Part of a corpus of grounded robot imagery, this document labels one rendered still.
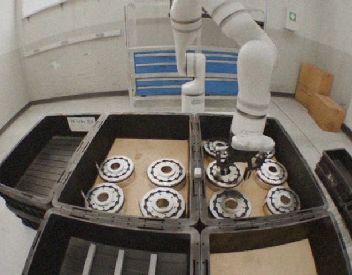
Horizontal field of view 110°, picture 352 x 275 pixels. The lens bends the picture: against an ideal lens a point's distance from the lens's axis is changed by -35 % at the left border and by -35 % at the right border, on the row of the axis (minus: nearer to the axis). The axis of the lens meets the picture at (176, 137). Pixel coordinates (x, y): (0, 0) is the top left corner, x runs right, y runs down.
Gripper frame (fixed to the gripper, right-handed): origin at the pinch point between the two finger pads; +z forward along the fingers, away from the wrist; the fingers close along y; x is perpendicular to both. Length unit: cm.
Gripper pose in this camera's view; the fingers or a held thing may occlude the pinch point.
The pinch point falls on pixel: (235, 175)
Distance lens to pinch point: 52.8
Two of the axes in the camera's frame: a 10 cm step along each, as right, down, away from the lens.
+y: -9.9, -0.7, 1.0
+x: -1.2, 5.7, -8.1
